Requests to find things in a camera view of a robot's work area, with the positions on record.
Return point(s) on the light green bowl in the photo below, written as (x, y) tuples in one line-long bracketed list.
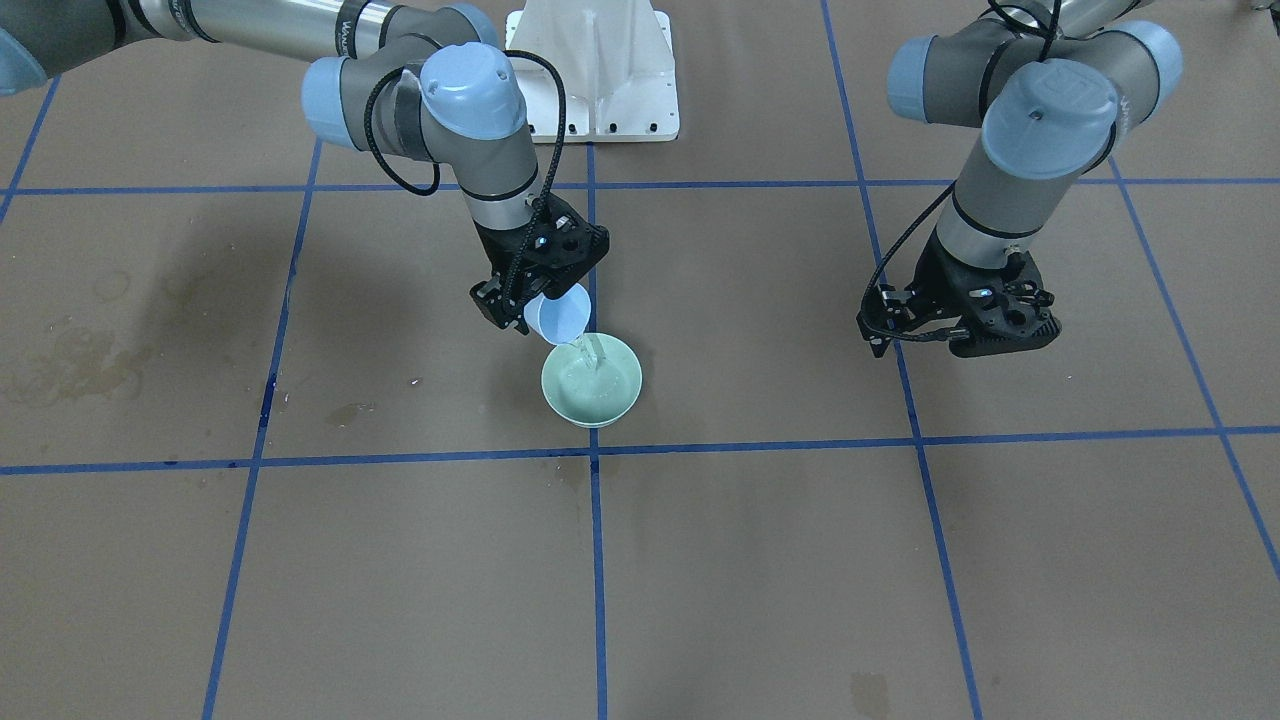
[(592, 381)]

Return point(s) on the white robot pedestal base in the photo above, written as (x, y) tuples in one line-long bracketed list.
[(617, 63)]

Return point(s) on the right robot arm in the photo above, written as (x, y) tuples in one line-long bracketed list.
[(392, 80)]

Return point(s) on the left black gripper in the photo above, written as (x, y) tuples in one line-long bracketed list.
[(940, 277)]

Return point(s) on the light blue plastic cup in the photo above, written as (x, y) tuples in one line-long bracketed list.
[(560, 321)]

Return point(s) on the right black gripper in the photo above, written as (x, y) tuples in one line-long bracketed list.
[(497, 253)]

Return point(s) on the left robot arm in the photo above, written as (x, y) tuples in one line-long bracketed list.
[(1053, 87)]

